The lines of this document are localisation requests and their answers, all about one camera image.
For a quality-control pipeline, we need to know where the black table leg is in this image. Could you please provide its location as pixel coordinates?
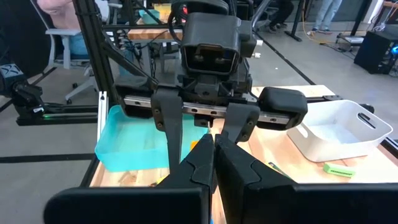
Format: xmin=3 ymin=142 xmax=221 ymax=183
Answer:
xmin=284 ymin=0 xmax=305 ymax=43
xmin=350 ymin=0 xmax=373 ymax=37

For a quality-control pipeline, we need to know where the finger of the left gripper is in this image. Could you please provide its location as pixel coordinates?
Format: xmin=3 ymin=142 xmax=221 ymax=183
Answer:
xmin=221 ymin=103 xmax=261 ymax=144
xmin=150 ymin=86 xmax=185 ymax=175

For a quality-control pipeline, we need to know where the dark equipment stand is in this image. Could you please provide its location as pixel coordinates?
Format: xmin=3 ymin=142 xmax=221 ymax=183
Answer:
xmin=0 ymin=63 xmax=100 ymax=127

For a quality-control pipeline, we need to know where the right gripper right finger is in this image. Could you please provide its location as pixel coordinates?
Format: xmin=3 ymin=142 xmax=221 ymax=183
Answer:
xmin=215 ymin=133 xmax=398 ymax=224

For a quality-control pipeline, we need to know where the teal plastic bin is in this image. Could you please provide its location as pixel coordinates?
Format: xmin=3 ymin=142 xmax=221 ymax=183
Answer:
xmin=94 ymin=104 xmax=210 ymax=173

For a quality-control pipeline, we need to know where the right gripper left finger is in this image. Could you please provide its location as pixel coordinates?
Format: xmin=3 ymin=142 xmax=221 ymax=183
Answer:
xmin=43 ymin=133 xmax=216 ymax=224

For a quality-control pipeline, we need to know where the grey floor power unit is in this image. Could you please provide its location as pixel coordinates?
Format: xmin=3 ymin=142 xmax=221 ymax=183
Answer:
xmin=335 ymin=32 xmax=365 ymax=52

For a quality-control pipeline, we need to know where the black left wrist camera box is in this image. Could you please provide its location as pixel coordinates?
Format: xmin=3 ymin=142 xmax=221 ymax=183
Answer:
xmin=180 ymin=12 xmax=259 ymax=76

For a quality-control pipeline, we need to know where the green eraser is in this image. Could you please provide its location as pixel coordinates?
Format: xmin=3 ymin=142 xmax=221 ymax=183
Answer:
xmin=322 ymin=162 xmax=356 ymax=179

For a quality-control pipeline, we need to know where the teal storage bin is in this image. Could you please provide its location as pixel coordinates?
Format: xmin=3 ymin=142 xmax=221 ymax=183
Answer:
xmin=138 ymin=9 xmax=161 ymax=25

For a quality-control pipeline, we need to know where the person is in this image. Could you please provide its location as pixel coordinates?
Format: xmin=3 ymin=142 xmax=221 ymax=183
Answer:
xmin=269 ymin=0 xmax=295 ymax=34
xmin=310 ymin=0 xmax=343 ymax=35
xmin=36 ymin=0 xmax=109 ymax=57

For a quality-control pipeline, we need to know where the white office chair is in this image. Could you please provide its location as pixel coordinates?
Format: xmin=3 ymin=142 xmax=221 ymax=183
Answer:
xmin=45 ymin=28 xmax=100 ymax=105

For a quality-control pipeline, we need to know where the wooden work table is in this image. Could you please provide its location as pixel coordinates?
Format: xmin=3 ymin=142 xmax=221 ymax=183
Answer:
xmin=127 ymin=27 xmax=184 ymax=41

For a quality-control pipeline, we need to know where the white plastic bin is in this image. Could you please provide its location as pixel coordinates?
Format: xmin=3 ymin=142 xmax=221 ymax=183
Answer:
xmin=286 ymin=99 xmax=394 ymax=163

